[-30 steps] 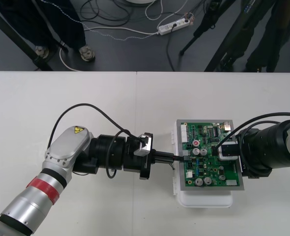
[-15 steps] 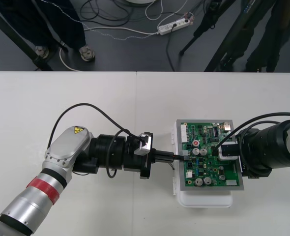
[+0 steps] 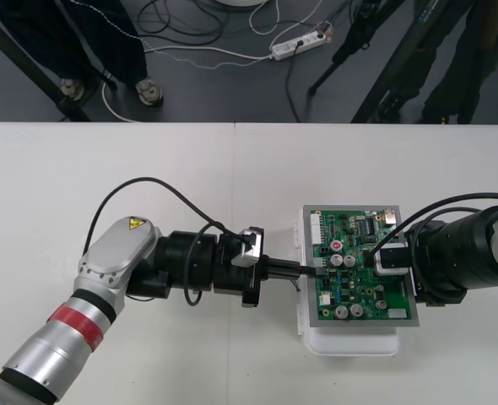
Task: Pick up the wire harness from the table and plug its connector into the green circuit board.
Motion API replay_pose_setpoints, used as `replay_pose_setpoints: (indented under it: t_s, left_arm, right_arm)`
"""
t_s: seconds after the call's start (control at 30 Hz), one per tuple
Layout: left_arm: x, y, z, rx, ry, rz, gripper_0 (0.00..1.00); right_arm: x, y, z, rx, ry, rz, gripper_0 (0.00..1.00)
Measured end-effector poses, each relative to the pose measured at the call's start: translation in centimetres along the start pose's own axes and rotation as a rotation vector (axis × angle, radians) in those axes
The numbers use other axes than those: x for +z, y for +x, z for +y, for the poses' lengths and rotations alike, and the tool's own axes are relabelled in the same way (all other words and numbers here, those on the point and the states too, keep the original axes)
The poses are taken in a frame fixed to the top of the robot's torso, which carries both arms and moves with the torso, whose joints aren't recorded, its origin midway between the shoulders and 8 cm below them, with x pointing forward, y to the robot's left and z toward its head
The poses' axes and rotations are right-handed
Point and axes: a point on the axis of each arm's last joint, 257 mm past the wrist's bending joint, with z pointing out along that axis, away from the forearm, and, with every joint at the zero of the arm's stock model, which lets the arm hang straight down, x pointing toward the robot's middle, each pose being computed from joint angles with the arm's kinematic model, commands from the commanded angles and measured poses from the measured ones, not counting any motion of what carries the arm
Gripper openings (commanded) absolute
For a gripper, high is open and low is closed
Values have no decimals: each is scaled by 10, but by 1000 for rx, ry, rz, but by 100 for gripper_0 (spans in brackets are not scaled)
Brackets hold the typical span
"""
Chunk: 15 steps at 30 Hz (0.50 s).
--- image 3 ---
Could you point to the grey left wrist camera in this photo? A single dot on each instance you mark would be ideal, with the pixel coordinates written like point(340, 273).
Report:
point(247, 251)

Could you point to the white power strip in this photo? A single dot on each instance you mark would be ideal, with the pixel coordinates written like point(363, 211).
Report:
point(297, 44)

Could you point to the green circuit board grey frame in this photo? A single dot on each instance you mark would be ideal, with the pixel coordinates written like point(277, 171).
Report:
point(358, 295)

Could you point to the black tripod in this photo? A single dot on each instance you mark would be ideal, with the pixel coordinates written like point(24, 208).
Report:
point(392, 71)
point(342, 55)

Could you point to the black metal frame leg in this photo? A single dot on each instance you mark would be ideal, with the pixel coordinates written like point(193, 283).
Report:
point(4, 42)

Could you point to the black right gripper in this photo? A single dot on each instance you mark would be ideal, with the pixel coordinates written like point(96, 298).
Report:
point(439, 298)

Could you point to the silver and black right arm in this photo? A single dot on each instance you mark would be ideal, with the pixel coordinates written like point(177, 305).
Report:
point(477, 249)

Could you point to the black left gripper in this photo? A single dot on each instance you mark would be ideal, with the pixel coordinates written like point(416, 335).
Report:
point(240, 280)

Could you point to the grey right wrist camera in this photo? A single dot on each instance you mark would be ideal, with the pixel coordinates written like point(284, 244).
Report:
point(394, 258)

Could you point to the silver and black left arm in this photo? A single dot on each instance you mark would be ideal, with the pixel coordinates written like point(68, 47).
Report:
point(105, 261)

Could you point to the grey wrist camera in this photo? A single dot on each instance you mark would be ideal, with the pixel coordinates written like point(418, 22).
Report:
point(394, 258)
point(247, 251)

